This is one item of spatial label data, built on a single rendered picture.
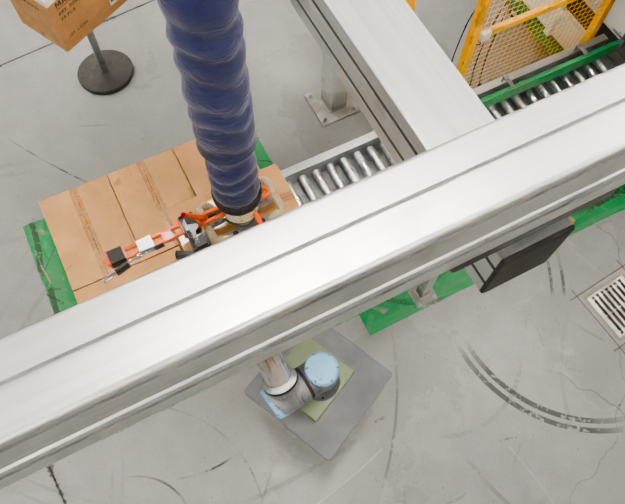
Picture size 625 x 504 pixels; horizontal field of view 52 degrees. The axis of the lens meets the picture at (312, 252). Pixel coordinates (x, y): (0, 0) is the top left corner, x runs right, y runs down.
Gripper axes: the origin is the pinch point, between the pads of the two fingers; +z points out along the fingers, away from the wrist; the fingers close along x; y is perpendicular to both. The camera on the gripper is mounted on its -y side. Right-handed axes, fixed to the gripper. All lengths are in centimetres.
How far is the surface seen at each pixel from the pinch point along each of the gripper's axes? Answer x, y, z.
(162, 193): -54, 0, 54
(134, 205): -54, -17, 54
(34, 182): -108, -69, 133
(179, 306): 213, -14, -119
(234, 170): 44, 25, -10
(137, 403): 207, -21, -123
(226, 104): 88, 26, -11
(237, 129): 72, 28, -11
